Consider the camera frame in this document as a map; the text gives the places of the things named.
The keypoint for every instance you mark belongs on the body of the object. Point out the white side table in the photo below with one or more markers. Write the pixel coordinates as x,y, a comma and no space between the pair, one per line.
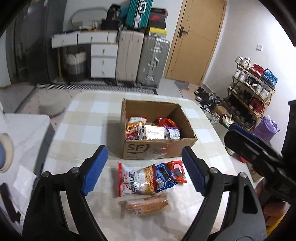
25,141

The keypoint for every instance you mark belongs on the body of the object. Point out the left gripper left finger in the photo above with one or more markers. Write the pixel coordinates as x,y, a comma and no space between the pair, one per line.
45,217

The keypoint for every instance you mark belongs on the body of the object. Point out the person's right hand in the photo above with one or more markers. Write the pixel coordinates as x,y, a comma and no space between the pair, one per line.
276,209

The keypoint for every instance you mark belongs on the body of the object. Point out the white drawer desk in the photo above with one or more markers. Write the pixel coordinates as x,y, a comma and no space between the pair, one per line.
101,47

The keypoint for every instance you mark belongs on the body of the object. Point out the yellow box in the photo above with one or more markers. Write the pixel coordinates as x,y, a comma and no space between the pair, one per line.
156,32

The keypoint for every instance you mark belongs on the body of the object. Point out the silver hard suitcase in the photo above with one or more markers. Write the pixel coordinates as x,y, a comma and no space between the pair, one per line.
152,62

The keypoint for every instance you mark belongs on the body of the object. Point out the red Oreo packet with pink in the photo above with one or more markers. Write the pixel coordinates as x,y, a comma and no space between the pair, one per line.
176,171

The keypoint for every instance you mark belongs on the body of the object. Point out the red chocolate Oreo packet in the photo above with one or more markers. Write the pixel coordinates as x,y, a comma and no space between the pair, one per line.
166,122

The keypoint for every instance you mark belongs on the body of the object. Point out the beige hard suitcase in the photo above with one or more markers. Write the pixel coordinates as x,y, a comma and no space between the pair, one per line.
128,55

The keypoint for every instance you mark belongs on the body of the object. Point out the orange white snack bag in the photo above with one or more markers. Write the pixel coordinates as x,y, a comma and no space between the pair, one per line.
134,127

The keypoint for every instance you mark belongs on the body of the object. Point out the teal hard suitcase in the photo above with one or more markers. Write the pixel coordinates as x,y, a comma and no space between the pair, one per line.
138,14

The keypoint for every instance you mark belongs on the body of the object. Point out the black red shoe box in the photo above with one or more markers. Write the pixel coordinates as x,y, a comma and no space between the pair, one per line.
158,18

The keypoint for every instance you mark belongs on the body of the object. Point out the blue Oreo packet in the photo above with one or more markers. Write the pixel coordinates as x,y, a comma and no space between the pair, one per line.
163,178

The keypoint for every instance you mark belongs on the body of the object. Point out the brown cardboard SF box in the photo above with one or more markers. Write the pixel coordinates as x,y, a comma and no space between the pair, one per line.
155,149

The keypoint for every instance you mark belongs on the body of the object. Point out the purple plastic bag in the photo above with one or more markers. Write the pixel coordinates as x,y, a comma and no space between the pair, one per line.
266,129

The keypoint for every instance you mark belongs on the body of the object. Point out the purple white snack packet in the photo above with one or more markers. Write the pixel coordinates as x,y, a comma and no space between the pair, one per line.
173,133

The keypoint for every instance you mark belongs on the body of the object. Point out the black bag on desk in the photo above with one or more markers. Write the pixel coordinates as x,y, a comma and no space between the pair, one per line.
111,21

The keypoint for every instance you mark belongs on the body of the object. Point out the black refrigerator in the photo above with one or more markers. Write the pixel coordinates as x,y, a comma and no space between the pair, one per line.
29,53

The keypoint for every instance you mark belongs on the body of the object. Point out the white red noodle snack bag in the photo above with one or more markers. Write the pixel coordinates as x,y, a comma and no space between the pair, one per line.
141,181

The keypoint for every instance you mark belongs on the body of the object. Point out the brown wooden door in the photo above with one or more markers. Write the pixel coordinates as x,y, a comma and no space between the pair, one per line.
195,39

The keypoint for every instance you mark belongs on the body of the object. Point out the grey door mat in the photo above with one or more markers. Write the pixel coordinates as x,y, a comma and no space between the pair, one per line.
186,89

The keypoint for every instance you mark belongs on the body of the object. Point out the oval mirror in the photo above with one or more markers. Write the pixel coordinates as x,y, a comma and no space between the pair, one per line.
89,18

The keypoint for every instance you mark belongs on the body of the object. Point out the wooden shoe rack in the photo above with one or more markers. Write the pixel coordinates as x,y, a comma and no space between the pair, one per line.
249,93

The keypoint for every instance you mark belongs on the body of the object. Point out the white snack packet in box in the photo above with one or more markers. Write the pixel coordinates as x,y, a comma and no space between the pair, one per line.
155,132

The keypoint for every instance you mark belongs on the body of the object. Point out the clear orange cracker pack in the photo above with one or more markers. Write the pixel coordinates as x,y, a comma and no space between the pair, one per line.
145,206

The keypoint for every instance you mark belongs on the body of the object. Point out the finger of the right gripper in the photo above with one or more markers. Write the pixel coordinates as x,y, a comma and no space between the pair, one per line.
258,153
240,129

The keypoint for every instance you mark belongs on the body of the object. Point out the grey white laundry basket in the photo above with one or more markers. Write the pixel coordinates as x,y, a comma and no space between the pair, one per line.
76,65

